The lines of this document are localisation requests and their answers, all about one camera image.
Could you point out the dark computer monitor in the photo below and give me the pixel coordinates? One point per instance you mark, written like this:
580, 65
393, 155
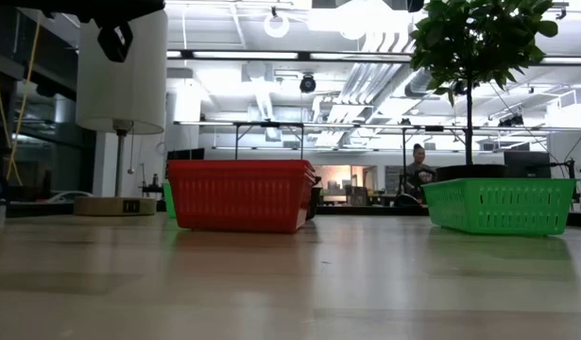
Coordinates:
526, 164
186, 154

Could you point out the green potted plant black pot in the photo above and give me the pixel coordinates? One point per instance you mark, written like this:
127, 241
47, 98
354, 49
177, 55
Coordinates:
474, 38

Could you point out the green plastic basket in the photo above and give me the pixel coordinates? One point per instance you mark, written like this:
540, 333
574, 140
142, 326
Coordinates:
498, 208
168, 200

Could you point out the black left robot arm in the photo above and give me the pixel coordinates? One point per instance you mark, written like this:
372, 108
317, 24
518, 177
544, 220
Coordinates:
58, 8

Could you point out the red plastic basket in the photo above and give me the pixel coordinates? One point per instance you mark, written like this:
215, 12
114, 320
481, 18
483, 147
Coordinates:
238, 166
238, 208

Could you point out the white shade table lamp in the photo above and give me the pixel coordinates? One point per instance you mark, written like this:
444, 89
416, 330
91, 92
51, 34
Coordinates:
120, 85

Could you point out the rig light bar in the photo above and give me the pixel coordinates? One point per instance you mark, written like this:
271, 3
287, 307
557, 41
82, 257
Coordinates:
186, 54

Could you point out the person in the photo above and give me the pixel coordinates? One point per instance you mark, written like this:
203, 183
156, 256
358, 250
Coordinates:
418, 170

